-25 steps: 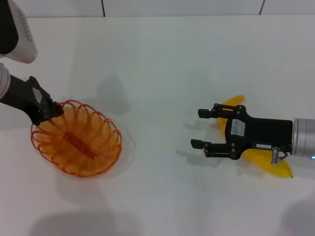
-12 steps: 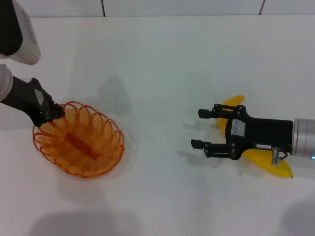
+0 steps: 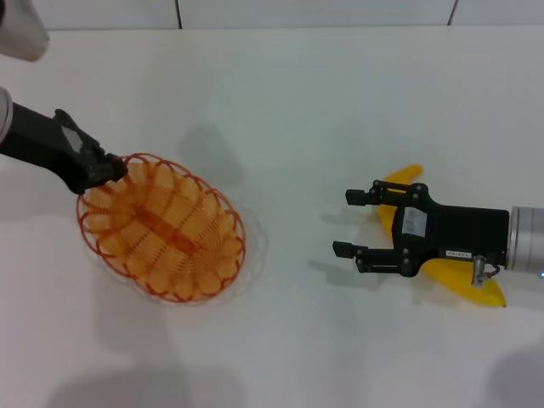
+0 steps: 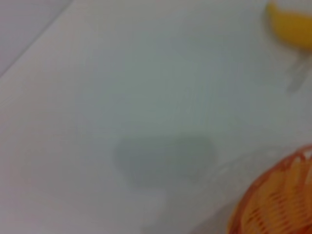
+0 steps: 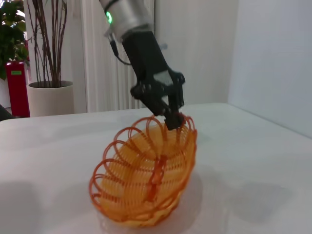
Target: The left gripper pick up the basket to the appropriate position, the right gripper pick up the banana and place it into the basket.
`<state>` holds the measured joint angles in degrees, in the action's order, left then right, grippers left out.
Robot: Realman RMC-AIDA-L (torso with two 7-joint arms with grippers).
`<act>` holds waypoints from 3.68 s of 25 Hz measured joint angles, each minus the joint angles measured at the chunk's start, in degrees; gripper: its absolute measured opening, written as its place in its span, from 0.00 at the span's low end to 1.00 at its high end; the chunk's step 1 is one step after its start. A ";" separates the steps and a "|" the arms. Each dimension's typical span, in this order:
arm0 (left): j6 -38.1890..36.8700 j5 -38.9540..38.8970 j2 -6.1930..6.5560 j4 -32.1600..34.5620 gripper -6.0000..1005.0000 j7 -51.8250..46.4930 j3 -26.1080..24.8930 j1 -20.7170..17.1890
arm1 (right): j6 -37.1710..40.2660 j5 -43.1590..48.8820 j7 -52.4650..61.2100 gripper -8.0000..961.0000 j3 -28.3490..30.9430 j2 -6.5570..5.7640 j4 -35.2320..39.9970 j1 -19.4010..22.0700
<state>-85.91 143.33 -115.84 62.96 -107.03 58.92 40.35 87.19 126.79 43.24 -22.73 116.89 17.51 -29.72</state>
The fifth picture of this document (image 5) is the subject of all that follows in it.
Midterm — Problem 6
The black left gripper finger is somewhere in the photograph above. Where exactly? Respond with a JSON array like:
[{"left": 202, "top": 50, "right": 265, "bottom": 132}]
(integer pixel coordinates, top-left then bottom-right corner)
[
  {"left": 168, "top": 74, "right": 185, "bottom": 117},
  {"left": 131, "top": 85, "right": 183, "bottom": 130}
]

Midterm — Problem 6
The red cabinet with green label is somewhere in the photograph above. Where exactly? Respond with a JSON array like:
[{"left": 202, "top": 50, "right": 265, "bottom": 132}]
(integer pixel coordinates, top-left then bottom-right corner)
[{"left": 4, "top": 60, "right": 31, "bottom": 118}]

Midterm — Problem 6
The white round plant pot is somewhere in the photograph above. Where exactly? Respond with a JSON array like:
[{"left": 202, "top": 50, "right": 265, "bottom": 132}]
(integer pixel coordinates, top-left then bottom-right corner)
[{"left": 28, "top": 80, "right": 75, "bottom": 117}]

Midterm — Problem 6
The green leafy plant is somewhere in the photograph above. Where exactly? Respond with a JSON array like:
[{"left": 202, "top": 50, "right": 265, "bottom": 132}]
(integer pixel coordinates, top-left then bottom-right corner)
[{"left": 0, "top": 0, "right": 30, "bottom": 81}]

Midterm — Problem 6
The white ribbed radiator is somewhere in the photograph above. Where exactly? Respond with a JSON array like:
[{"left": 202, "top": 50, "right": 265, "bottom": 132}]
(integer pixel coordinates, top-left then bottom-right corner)
[{"left": 81, "top": 0, "right": 156, "bottom": 113}]

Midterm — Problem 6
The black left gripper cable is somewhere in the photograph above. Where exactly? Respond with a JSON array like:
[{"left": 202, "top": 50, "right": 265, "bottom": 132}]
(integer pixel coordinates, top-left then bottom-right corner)
[{"left": 108, "top": 34, "right": 133, "bottom": 65}]

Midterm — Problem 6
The orange woven plastic basket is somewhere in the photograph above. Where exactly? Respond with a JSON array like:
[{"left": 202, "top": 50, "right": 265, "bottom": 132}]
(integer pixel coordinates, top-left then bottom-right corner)
[{"left": 90, "top": 113, "right": 198, "bottom": 229}]

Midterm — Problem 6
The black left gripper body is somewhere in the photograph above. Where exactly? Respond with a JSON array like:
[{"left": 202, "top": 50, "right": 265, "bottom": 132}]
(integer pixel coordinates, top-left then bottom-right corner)
[{"left": 120, "top": 31, "right": 186, "bottom": 98}]

